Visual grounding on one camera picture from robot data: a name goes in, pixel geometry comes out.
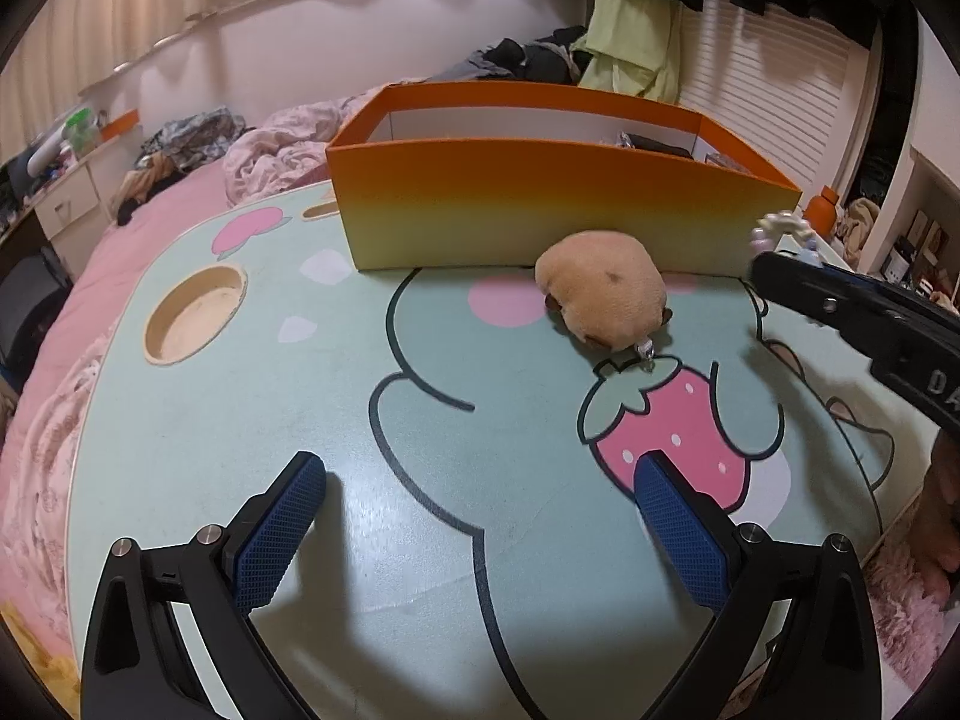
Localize black clothes pile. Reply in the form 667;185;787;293
430;25;592;86

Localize pink crumpled blanket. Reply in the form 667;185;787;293
223;85;392;205

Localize black satin lace garment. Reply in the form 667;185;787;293
619;132;693;160

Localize white bedside drawer cabinet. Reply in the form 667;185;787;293
34;138;125;280

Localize tan plush toy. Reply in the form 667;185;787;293
534;231;672;355

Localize patterned clothes on bed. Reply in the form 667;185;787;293
137;106;247;174

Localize white bead bracelet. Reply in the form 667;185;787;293
746;208;824;265

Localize light green hanging cloth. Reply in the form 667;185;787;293
573;0;683;104

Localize orange cardboard box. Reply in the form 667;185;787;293
325;80;800;277

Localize black suitcase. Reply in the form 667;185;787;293
0;247;73;379

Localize orange water bottle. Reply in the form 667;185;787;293
804;185;839;241

